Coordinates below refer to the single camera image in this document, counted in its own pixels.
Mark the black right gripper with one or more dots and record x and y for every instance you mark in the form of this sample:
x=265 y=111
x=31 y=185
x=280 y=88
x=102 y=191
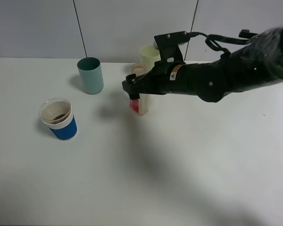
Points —
x=207 y=80

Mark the clear bottle with pink label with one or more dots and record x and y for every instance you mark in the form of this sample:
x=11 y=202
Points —
x=141 y=105

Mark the blue sleeved paper cup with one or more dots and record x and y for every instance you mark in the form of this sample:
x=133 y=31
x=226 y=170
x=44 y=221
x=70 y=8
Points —
x=57 y=114

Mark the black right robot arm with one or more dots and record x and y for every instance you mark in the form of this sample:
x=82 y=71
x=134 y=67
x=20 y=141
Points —
x=251 y=61

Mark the pale green plastic cup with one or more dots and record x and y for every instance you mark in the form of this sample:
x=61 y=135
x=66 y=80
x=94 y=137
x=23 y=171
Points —
x=148 y=56

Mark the teal plastic cup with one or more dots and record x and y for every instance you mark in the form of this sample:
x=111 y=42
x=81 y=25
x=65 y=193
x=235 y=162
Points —
x=91 y=75

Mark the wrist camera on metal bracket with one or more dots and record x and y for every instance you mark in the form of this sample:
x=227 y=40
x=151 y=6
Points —
x=168 y=45

